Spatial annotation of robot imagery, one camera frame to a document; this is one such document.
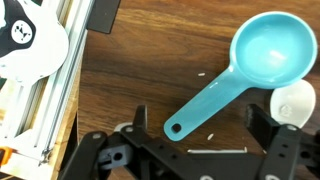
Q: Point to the white rice grain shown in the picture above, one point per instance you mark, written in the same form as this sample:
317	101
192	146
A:
201	74
210	136

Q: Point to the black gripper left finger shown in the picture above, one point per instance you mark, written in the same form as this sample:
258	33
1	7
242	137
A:
141	116

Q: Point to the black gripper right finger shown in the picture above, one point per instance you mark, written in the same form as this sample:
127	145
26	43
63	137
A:
261	125

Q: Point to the black flat plate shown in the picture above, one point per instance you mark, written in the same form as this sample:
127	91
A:
103	15

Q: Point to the teal plastic measuring scoop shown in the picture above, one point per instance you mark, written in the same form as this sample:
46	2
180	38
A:
273	50

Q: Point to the white black patterned panel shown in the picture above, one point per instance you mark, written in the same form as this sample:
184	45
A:
36	50

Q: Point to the white plastic spoon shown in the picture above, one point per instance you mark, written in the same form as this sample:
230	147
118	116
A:
295	101

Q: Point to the aluminium extrusion frame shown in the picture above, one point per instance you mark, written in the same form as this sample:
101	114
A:
56	100

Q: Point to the orange clamp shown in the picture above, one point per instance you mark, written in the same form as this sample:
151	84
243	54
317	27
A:
5	156

